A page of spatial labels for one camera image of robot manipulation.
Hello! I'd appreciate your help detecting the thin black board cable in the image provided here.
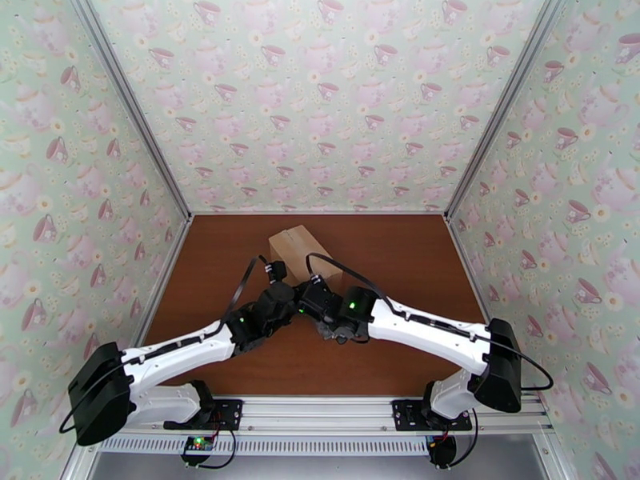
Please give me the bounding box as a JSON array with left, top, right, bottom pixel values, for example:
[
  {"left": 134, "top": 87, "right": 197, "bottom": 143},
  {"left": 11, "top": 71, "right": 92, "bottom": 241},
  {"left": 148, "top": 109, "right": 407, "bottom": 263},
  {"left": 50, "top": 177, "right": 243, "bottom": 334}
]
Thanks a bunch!
[
  {"left": 447, "top": 410, "right": 480, "bottom": 467},
  {"left": 181, "top": 427, "right": 237, "bottom": 470}
]

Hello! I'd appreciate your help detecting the aluminium frame rail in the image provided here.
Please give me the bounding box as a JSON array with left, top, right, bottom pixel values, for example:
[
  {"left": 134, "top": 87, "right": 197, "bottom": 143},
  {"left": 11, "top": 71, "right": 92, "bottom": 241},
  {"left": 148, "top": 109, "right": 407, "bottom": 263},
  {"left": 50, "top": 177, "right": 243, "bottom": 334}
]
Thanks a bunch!
[{"left": 99, "top": 392, "right": 555, "bottom": 436}]

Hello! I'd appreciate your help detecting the small controller circuit board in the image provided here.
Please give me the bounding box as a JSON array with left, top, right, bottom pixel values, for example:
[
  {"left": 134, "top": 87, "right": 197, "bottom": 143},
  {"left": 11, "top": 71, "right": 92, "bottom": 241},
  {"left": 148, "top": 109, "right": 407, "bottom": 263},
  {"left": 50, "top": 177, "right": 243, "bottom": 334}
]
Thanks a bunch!
[
  {"left": 425, "top": 433, "right": 458, "bottom": 469},
  {"left": 182, "top": 434, "right": 216, "bottom": 456}
]

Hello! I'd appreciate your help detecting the aluminium corner post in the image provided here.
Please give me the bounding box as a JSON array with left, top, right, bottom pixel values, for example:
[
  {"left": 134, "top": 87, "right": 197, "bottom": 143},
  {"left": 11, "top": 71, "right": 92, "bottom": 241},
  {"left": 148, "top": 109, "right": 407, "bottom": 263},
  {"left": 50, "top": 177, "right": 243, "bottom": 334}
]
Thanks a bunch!
[
  {"left": 443, "top": 0, "right": 572, "bottom": 222},
  {"left": 66, "top": 0, "right": 195, "bottom": 221}
]

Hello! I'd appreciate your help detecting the aluminium side rail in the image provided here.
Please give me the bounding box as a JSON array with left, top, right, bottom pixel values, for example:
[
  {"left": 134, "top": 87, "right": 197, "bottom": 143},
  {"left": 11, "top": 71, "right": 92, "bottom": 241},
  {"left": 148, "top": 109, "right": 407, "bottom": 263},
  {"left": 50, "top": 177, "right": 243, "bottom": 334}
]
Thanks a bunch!
[
  {"left": 130, "top": 215, "right": 195, "bottom": 350},
  {"left": 445, "top": 215, "right": 523, "bottom": 394}
]

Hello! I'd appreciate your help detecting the thin aluminium wall strip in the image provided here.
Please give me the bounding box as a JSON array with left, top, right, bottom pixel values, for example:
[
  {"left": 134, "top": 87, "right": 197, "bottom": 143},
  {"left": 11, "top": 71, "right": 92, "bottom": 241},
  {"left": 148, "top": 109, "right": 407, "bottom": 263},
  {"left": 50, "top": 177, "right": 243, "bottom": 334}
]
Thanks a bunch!
[{"left": 190, "top": 210, "right": 449, "bottom": 217}]

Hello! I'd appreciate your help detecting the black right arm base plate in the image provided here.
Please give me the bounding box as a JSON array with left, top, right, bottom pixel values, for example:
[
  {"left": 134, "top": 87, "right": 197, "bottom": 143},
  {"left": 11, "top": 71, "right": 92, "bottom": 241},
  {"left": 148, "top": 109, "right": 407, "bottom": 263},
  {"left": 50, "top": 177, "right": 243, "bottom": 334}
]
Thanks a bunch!
[{"left": 391, "top": 398, "right": 474, "bottom": 433}]

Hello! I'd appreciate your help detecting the perforated metal cable tray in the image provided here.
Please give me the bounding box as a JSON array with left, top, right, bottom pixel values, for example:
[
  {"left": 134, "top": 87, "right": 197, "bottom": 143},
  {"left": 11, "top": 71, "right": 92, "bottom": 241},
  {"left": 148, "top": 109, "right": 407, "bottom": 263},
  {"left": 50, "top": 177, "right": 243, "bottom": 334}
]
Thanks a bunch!
[{"left": 97, "top": 433, "right": 434, "bottom": 457}]

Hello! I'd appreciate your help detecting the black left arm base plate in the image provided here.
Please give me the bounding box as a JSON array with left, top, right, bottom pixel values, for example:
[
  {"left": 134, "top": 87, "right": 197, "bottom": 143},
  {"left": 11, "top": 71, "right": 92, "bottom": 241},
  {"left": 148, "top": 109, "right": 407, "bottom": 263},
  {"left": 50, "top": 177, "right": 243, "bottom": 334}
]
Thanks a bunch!
[{"left": 194, "top": 398, "right": 245, "bottom": 433}]

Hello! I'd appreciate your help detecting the brown cardboard express box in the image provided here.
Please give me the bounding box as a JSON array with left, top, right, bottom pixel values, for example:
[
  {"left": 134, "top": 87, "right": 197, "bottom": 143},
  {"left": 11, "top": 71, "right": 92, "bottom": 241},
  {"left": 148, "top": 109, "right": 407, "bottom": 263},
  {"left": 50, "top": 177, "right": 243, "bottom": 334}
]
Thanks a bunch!
[{"left": 268, "top": 224, "right": 345, "bottom": 294}]

